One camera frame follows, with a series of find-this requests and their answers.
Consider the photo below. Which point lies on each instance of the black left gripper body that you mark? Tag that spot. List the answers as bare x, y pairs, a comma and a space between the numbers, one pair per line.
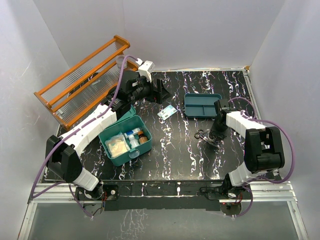
146, 90

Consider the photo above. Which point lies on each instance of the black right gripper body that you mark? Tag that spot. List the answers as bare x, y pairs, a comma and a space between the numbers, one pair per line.
219, 129

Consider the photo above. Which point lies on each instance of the teal divider tray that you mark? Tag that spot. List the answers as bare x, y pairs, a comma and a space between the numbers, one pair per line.
200, 105

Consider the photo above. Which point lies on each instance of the bandage roll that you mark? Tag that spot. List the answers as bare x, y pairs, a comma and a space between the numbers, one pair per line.
132, 132

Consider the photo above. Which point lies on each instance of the brown medicine bottle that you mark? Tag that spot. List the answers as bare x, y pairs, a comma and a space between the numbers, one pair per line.
142, 138

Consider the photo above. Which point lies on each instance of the white plastic bottle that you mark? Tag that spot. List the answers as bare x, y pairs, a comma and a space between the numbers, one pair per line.
133, 141

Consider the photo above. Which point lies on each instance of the bag of cotton balls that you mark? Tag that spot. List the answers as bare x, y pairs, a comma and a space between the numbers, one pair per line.
117, 145

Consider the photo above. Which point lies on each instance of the black handled scissors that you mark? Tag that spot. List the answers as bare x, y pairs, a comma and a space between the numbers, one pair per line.
201, 134

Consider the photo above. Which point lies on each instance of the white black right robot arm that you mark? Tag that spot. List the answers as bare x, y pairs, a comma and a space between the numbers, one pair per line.
263, 147

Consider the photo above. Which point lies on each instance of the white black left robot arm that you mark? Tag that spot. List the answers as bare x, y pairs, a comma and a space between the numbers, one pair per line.
63, 152

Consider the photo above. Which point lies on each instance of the green medicine kit box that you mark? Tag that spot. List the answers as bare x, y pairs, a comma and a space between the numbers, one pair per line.
126, 139

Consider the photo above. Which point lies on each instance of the light blue sachet packet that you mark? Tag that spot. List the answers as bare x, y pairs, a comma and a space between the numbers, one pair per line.
167, 112

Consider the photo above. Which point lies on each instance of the clear plastic cup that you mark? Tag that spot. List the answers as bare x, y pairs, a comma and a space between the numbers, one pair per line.
120, 60

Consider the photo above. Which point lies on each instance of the orange wooden shelf rack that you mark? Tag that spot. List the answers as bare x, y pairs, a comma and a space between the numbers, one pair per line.
72, 96

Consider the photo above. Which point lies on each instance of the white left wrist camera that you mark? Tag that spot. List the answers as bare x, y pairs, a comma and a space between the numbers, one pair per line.
145, 69

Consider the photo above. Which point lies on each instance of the black front mounting rail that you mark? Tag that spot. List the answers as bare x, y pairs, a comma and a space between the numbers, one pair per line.
161, 194

